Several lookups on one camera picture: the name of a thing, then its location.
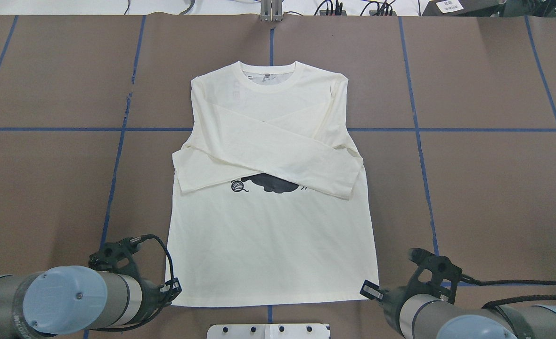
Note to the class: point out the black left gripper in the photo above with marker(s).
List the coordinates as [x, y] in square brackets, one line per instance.
[153, 294]

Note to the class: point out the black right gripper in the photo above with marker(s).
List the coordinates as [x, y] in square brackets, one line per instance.
[392, 297]

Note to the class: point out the cream long-sleeve cat shirt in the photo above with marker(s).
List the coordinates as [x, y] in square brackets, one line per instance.
[270, 201]

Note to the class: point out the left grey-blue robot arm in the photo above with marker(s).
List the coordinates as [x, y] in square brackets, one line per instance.
[108, 295]

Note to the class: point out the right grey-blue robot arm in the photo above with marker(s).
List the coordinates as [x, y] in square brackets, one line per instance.
[425, 307]

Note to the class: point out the black box with white label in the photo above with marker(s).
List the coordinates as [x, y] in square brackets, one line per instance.
[463, 8]

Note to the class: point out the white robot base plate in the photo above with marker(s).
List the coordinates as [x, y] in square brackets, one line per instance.
[270, 331]

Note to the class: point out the grey aluminium frame post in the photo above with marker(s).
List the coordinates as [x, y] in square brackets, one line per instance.
[271, 10]

